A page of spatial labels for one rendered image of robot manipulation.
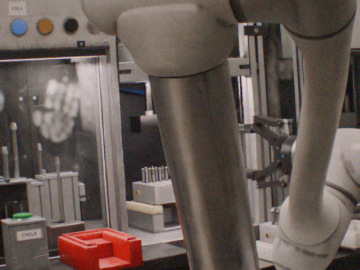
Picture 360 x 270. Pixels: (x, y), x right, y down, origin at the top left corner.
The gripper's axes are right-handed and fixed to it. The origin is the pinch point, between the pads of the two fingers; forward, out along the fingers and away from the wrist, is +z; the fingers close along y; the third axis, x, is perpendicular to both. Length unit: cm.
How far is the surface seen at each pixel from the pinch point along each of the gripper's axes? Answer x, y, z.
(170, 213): -2.9, -18.3, 39.9
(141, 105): -9, 10, 64
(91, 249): 35.8, -16.5, 3.4
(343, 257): -29.1, -29.2, 1.2
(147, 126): 2.4, 5.0, 39.4
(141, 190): 4.8, -11.4, 40.4
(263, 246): -11.0, -24.4, 10.0
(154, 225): 6.2, -19.3, 31.9
